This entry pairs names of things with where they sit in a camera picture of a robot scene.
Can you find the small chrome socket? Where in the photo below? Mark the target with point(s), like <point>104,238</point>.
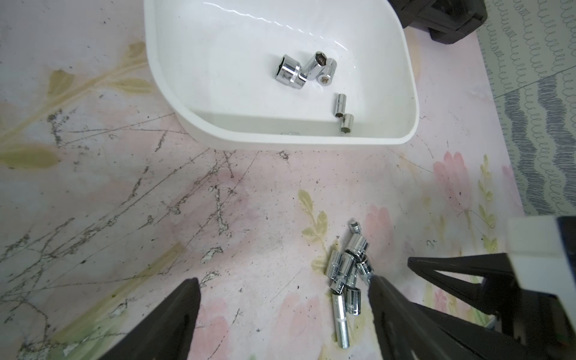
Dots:
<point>340,105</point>
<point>346,123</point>

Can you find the white plastic storage box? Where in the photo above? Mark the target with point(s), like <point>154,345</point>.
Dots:
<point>264,75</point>

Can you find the large chrome socket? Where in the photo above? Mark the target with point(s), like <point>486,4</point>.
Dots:
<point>289,73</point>

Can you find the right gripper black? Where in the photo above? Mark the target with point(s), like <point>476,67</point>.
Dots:
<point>535,324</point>

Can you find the black plastic tool case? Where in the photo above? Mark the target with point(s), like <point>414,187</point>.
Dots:
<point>447,21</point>

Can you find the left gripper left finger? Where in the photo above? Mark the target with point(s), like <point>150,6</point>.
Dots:
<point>167,332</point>

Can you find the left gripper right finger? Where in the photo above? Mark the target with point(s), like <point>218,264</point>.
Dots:
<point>406,330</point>

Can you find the long chrome socket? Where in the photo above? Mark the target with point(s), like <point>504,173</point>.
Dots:
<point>340,320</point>

